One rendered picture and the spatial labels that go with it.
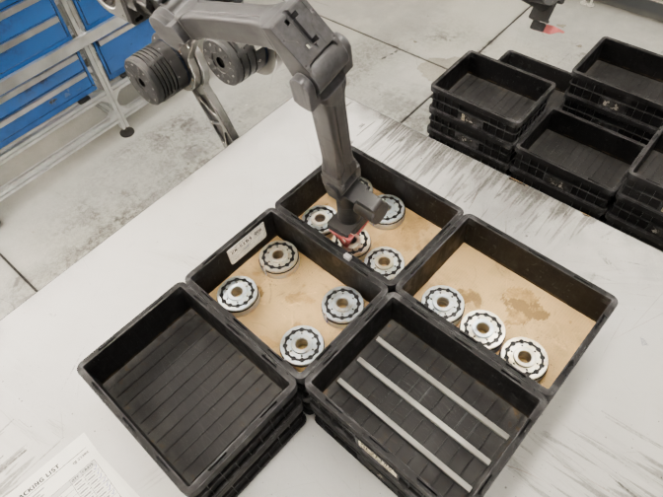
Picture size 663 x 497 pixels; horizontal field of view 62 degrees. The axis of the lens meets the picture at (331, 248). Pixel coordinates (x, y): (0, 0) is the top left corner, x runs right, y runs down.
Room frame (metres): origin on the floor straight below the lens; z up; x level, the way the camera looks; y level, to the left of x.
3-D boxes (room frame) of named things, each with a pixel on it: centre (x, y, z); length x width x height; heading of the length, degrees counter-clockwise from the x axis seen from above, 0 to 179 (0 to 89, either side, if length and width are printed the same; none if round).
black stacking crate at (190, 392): (0.51, 0.34, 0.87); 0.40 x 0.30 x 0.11; 42
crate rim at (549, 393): (0.62, -0.37, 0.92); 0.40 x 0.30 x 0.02; 42
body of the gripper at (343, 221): (0.86, -0.05, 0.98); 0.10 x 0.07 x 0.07; 136
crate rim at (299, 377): (0.71, 0.12, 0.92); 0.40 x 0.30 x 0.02; 42
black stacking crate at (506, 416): (0.41, -0.15, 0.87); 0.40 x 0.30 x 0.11; 42
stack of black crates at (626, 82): (1.75, -1.28, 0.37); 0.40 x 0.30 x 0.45; 44
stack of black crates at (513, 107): (1.76, -0.71, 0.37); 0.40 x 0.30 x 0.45; 44
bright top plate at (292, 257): (0.84, 0.14, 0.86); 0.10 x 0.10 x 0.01
